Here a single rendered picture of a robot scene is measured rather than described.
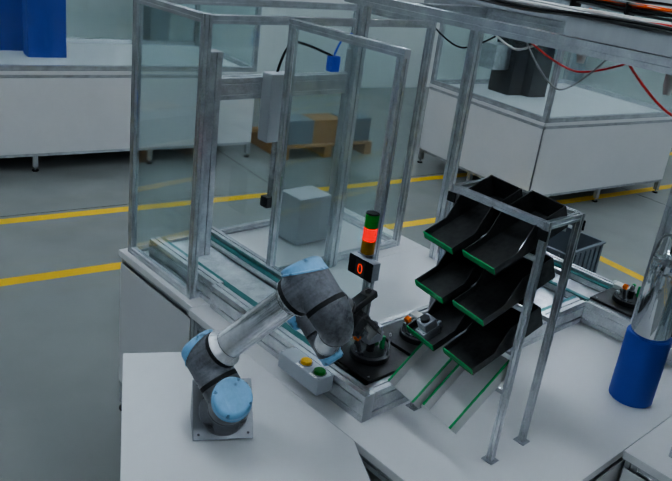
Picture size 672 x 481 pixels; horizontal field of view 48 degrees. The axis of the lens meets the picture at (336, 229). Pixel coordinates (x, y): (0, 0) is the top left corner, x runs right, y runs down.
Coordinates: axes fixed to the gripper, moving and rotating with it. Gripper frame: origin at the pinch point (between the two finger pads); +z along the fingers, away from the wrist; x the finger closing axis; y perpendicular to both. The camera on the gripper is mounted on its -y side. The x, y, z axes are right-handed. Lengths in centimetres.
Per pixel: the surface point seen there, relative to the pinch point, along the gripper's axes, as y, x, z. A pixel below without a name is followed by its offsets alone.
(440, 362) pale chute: -1.5, 29.6, -1.4
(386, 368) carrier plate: 9.2, 9.5, 6.0
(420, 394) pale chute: 10.7, 33.0, -6.3
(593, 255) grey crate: -121, -32, 180
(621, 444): -16, 73, 51
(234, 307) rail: 23, -56, -4
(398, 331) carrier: -5.7, -6.2, 22.7
